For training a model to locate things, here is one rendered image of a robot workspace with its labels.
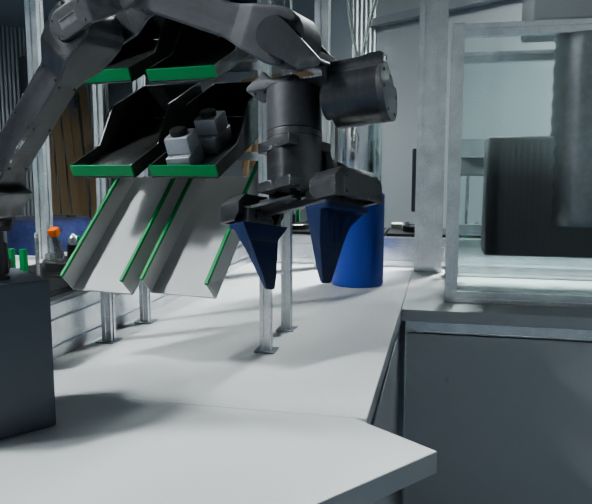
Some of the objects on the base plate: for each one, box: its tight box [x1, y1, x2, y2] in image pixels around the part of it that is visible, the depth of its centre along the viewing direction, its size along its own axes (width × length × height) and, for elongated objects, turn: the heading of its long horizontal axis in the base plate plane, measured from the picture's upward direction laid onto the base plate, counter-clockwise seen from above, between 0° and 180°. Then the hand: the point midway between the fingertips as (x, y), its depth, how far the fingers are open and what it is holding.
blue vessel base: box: [331, 193, 385, 288], centre depth 197 cm, size 16×16×27 cm
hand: (296, 251), depth 67 cm, fingers open, 8 cm apart
